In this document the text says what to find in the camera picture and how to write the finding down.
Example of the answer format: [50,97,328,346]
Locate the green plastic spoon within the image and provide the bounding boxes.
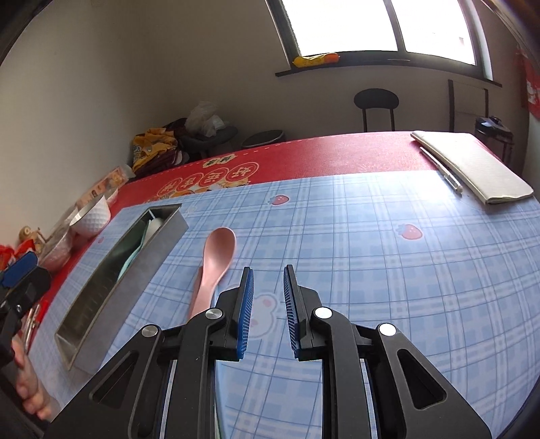
[118,225,150,280]

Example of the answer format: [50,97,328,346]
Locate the pink plastic spoon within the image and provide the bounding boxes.
[188,227,236,320]

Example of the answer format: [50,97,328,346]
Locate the white plastic spoon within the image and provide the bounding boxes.
[145,218,164,239]

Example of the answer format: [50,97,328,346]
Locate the left hand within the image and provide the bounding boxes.
[11,336,58,421]

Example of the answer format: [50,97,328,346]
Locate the red snack packet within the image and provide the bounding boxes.
[0,245,16,271]

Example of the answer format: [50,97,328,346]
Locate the plastic wrapped bowl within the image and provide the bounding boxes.
[38,227,72,274]

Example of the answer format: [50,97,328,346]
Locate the white textured bowl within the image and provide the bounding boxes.
[70,195,111,239]

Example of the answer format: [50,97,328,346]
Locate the stainless steel utensil tray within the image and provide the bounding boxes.
[55,204,189,375]

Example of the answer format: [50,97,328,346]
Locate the tissue box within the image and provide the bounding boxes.
[75,164,135,208]

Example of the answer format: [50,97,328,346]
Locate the blue plaid table mat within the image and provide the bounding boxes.
[29,168,540,439]

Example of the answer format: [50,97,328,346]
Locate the yellow snack bags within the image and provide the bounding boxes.
[132,128,178,177]

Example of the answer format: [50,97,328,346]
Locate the white pen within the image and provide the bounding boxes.
[419,146,463,194]

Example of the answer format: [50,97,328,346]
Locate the clear plastic bag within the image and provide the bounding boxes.
[185,102,226,137]

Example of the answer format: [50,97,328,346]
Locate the red tablecloth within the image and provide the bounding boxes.
[25,130,491,351]

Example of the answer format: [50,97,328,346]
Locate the white notebook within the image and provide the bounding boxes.
[411,131,534,205]

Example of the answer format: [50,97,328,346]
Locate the black round stool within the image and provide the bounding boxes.
[241,130,286,149]

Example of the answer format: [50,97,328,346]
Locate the black rice cooker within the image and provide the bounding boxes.
[474,116,514,165]

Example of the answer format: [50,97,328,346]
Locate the black round chair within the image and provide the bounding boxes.
[353,88,400,133]

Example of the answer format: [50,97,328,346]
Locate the yellow toy on windowsill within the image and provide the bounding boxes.
[293,52,340,69]

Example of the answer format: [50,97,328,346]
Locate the red hanging cloth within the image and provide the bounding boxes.
[515,49,540,119]

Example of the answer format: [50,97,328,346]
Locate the window with dark frame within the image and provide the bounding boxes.
[266,0,494,83]

